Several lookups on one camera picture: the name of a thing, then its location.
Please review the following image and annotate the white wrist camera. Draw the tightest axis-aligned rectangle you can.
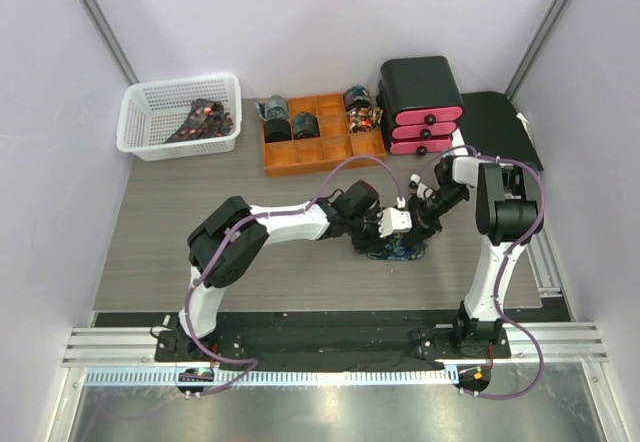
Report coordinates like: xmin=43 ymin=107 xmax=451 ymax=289
xmin=378 ymin=207 xmax=413 ymax=238
xmin=409 ymin=174 xmax=434 ymax=200

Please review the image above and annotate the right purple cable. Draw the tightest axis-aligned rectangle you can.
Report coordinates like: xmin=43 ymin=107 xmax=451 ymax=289
xmin=414 ymin=144 xmax=547 ymax=400

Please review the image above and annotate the black rolled tie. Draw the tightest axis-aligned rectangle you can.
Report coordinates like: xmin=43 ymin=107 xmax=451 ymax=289
xmin=263 ymin=118 xmax=292 ymax=143

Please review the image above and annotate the white paper box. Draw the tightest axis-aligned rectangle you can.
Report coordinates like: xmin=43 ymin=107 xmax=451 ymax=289
xmin=451 ymin=129 xmax=467 ymax=153

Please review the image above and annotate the dark red dotted tie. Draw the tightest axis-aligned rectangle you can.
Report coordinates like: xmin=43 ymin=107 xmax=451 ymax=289
xmin=165 ymin=98 xmax=235 ymax=144

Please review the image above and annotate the orange wooden divider tray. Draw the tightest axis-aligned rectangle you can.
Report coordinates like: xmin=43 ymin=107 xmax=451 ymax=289
xmin=262 ymin=93 xmax=386 ymax=177

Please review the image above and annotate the purple cable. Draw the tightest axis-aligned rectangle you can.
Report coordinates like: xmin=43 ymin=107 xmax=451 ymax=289
xmin=180 ymin=156 xmax=407 ymax=396
xmin=414 ymin=144 xmax=547 ymax=400

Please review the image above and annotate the white slotted cable duct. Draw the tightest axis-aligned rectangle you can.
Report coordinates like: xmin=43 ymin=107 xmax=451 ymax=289
xmin=84 ymin=366 xmax=459 ymax=389

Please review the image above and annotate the blue snail pattern tie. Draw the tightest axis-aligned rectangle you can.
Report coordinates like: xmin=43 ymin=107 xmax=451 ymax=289
xmin=367 ymin=239 xmax=428 ymax=262

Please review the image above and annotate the orange floral rolled tie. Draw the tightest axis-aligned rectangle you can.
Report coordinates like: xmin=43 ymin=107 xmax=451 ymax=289
xmin=346 ymin=106 xmax=383 ymax=134

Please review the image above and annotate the dark blue rolled tie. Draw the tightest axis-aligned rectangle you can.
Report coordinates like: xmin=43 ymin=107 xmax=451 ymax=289
xmin=292 ymin=111 xmax=320 ymax=140

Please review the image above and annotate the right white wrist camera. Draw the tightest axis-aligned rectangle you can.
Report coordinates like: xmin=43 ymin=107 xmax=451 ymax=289
xmin=409 ymin=174 xmax=434 ymax=200

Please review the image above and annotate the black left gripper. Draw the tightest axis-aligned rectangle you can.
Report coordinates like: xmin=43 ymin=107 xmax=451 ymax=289
xmin=345 ymin=207 xmax=392 ymax=254

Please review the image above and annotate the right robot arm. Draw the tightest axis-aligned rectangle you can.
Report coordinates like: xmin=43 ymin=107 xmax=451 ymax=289
xmin=408 ymin=155 xmax=546 ymax=358

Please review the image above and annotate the aluminium frame rail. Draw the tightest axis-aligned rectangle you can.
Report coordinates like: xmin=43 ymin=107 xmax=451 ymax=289
xmin=63 ymin=323 xmax=608 ymax=372

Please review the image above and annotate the blue floral rolled tie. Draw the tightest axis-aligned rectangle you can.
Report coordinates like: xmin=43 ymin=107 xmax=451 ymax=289
xmin=343 ymin=85 xmax=372 ymax=112

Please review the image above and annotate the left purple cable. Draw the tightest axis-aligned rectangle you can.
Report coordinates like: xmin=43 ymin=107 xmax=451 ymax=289
xmin=180 ymin=156 xmax=407 ymax=396

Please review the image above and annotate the grey rolled tie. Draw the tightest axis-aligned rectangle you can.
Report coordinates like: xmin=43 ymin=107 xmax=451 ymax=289
xmin=255 ymin=95 xmax=290 ymax=122

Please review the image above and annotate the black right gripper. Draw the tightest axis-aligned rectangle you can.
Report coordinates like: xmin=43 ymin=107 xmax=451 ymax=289
xmin=402 ymin=185 xmax=469 ymax=248

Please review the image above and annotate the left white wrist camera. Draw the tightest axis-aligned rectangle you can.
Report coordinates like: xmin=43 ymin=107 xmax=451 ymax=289
xmin=378 ymin=207 xmax=413 ymax=238

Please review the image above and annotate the white plastic basket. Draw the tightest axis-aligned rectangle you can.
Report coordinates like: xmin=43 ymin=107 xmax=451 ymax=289
xmin=116 ymin=73 xmax=242 ymax=161

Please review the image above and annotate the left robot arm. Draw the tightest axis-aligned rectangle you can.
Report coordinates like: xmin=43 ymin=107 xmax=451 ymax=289
xmin=177 ymin=180 xmax=380 ymax=361

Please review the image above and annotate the black pink drawer unit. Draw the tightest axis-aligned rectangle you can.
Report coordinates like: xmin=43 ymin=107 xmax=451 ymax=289
xmin=376 ymin=56 xmax=464 ymax=156

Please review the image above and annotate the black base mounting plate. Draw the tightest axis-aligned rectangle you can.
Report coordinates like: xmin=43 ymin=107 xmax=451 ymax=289
xmin=154 ymin=310 xmax=511 ymax=372

